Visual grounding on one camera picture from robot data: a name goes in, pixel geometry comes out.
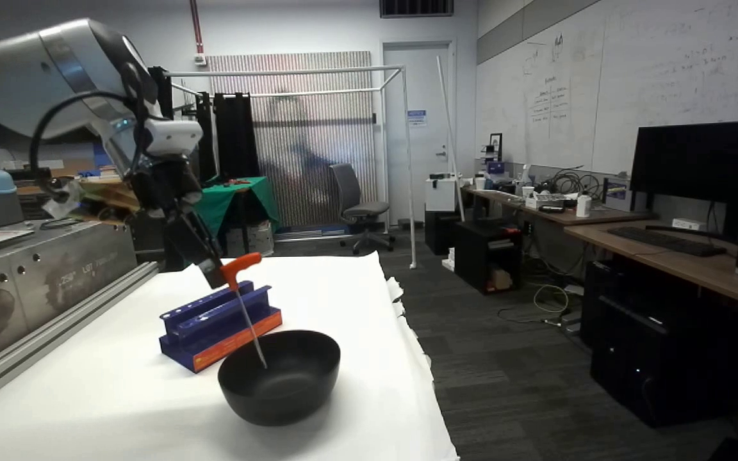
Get black computer monitor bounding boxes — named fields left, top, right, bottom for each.
left=630, top=120, right=738, bottom=238

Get blue orange tool holder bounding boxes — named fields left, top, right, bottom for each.
left=159, top=281, right=282, bottom=371

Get black cabinet under desk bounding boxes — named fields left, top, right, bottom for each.
left=456, top=221, right=524, bottom=294

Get green cloth table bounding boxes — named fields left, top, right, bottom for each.
left=198, top=176, right=282, bottom=234

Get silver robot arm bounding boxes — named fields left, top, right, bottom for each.
left=0, top=19, right=227, bottom=288

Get black bowl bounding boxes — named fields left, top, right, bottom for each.
left=218, top=331, right=342, bottom=425

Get white pipe frame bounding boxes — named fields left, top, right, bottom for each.
left=174, top=64, right=419, bottom=266

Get white paper sheet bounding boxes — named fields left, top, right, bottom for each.
left=0, top=257, right=460, bottom=461

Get grey office chair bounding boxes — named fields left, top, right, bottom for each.
left=330, top=163, right=396, bottom=253

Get black keyboard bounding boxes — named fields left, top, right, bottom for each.
left=607, top=226, right=725, bottom=257

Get wooden desk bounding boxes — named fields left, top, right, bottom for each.
left=461, top=183, right=738, bottom=321

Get orange handled screwdriver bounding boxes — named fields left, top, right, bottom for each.
left=218, top=249, right=269, bottom=371

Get white door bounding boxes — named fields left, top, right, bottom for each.
left=386, top=44, right=452, bottom=224

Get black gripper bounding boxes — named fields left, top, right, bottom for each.
left=132, top=156, right=227, bottom=288

